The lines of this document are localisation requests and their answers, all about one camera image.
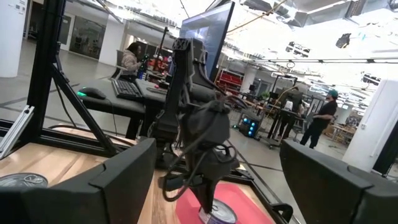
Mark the person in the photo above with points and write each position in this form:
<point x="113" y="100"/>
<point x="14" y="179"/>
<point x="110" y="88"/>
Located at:
<point x="130" y="62"/>
<point x="287" y="124"/>
<point x="323" y="115"/>

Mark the white pillar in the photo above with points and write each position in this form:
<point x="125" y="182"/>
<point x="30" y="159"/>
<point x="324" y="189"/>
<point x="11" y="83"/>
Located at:
<point x="12" y="37"/>
<point x="112" y="43"/>
<point x="248" y="79"/>
<point x="370" y="130"/>

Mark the red shelving rack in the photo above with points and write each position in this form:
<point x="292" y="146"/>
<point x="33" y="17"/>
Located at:
<point x="230" y="81"/>

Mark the blue-labelled tin can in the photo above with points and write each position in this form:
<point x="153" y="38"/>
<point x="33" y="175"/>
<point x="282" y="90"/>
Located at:
<point x="219" y="215"/>

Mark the dark office desk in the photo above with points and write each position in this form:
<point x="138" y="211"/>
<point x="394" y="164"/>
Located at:
<point x="124" y="105"/>

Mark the pink plastic tray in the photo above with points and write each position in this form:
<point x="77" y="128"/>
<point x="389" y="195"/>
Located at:
<point x="248" y="211"/>

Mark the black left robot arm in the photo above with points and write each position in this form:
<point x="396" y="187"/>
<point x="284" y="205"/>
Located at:
<point x="186" y="93"/>

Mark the silver tin can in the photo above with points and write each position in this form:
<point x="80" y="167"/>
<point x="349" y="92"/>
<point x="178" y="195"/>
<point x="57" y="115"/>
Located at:
<point x="21" y="180"/>

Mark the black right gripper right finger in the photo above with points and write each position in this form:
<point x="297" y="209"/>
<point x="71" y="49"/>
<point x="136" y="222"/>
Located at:
<point x="335" y="193"/>

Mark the large flat monitor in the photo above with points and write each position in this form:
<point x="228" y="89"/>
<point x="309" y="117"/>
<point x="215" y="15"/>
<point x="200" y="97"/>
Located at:
<point x="208" y="34"/>

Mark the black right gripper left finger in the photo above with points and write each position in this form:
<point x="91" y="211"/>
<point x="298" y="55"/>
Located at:
<point x="109" y="193"/>

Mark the black ceiling spotlight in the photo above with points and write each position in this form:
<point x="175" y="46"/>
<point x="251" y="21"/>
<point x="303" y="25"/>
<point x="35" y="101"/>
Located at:
<point x="343" y="40"/>

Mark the silver aluminium bracket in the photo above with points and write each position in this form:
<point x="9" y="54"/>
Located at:
<point x="17" y="130"/>

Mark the black keyboard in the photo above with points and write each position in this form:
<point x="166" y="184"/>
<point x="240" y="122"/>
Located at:
<point x="126" y="89"/>

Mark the black computer mouse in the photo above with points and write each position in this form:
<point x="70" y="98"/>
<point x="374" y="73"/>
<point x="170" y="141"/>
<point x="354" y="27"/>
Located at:
<point x="91" y="93"/>

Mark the computer tower with blue lights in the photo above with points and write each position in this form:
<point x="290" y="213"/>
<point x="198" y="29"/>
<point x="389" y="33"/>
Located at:
<point x="250" y="127"/>

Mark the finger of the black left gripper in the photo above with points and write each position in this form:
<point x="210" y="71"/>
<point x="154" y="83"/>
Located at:
<point x="208" y="199"/>

